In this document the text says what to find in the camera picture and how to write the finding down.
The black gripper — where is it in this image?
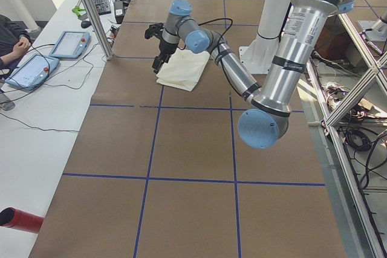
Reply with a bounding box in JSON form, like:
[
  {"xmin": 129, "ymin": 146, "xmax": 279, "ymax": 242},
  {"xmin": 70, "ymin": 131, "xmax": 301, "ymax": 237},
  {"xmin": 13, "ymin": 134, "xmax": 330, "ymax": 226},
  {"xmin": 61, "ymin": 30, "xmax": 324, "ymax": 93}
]
[{"xmin": 152, "ymin": 39, "xmax": 177, "ymax": 74}]

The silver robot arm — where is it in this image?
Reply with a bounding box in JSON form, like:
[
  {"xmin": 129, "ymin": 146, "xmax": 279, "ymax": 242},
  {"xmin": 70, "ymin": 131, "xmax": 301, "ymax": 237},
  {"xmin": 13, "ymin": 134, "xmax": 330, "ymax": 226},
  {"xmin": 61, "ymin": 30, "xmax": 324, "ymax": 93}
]
[{"xmin": 145, "ymin": 0, "xmax": 354, "ymax": 149}]

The black power adapter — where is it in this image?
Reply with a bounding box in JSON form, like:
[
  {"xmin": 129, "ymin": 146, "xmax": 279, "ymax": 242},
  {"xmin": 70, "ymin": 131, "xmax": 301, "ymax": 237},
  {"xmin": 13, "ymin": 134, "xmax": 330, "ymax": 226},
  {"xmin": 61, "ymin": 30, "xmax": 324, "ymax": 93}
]
[{"xmin": 114, "ymin": 0, "xmax": 125, "ymax": 24}]

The blue teach pendant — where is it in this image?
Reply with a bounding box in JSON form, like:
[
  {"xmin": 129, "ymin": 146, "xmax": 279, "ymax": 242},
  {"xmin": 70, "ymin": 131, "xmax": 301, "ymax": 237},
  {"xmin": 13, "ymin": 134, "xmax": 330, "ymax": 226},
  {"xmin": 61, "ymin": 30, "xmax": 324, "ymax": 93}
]
[
  {"xmin": 5, "ymin": 54, "xmax": 59, "ymax": 90},
  {"xmin": 49, "ymin": 31, "xmax": 91, "ymax": 59}
]

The brown wooden box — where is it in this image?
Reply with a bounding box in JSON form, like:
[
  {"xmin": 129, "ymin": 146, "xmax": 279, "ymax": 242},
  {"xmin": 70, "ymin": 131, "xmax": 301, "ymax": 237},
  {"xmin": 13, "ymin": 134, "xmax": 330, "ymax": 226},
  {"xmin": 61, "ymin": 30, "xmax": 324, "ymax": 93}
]
[{"xmin": 314, "ymin": 15, "xmax": 351, "ymax": 60}]

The aluminium frame rail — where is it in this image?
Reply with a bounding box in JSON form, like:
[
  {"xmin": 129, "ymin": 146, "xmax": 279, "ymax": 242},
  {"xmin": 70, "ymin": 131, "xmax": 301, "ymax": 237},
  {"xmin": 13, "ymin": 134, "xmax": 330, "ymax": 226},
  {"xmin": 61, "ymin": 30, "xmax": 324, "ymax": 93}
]
[{"xmin": 298, "ymin": 13, "xmax": 387, "ymax": 258}]

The far blue teach pendant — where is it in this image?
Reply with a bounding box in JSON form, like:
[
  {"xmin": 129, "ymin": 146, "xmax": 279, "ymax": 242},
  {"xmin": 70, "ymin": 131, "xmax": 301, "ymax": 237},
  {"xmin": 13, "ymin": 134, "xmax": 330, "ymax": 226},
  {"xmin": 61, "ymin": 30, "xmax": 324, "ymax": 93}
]
[{"xmin": 49, "ymin": 31, "xmax": 91, "ymax": 59}]

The near blue teach pendant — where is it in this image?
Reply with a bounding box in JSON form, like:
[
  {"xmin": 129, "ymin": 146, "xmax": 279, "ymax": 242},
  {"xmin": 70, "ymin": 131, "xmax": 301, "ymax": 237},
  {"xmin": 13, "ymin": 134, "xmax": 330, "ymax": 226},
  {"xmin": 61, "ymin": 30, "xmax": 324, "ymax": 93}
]
[{"xmin": 5, "ymin": 54, "xmax": 59, "ymax": 90}]

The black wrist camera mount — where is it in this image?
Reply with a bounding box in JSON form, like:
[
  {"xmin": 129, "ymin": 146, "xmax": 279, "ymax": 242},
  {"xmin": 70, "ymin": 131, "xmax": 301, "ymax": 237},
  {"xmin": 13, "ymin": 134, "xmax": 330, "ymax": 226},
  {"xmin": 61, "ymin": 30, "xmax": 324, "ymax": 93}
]
[{"xmin": 145, "ymin": 22, "xmax": 164, "ymax": 40}]

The seated person's hand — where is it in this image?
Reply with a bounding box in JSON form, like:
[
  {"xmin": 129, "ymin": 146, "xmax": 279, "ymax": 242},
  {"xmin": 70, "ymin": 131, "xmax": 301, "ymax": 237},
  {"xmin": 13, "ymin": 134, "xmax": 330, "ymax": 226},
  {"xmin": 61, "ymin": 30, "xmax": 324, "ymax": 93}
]
[{"xmin": 12, "ymin": 36, "xmax": 31, "ymax": 58}]

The red cardboard tube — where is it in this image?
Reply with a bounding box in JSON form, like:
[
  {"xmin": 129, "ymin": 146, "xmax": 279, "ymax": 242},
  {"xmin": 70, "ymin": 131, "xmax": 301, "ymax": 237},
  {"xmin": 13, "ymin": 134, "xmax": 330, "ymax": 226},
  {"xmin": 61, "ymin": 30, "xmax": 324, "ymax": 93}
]
[{"xmin": 1, "ymin": 207, "xmax": 44, "ymax": 234}]

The black computer keyboard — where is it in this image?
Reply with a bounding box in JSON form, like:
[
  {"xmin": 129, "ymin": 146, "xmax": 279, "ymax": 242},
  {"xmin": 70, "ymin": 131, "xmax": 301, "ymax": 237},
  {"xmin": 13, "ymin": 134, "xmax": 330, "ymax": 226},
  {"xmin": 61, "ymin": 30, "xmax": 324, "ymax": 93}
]
[{"xmin": 93, "ymin": 0, "xmax": 111, "ymax": 15}]

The green plastic clamp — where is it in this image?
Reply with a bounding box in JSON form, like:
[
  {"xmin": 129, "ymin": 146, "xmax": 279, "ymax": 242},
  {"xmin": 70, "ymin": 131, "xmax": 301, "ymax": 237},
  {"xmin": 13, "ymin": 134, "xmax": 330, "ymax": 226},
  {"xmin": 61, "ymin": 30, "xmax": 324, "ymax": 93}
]
[{"xmin": 72, "ymin": 6, "xmax": 88, "ymax": 21}]

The black computer mouse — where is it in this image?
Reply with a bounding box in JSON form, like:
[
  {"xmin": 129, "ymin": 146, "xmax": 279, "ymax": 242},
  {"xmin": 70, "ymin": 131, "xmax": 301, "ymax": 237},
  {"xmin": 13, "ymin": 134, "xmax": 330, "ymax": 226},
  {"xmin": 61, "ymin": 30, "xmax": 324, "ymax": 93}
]
[{"xmin": 80, "ymin": 20, "xmax": 91, "ymax": 28}]

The aluminium frame post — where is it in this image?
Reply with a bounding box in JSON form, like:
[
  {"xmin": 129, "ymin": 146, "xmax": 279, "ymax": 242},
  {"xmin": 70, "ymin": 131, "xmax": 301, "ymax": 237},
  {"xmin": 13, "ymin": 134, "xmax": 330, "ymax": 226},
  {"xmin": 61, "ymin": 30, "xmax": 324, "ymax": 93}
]
[{"xmin": 81, "ymin": 0, "xmax": 113, "ymax": 60}]

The cream long-sleeve cat shirt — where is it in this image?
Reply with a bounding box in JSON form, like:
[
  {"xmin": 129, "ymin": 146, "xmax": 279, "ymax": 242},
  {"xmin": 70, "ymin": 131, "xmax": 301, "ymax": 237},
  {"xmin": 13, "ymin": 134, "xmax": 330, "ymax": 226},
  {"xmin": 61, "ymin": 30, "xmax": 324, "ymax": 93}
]
[{"xmin": 157, "ymin": 50, "xmax": 209, "ymax": 92}]

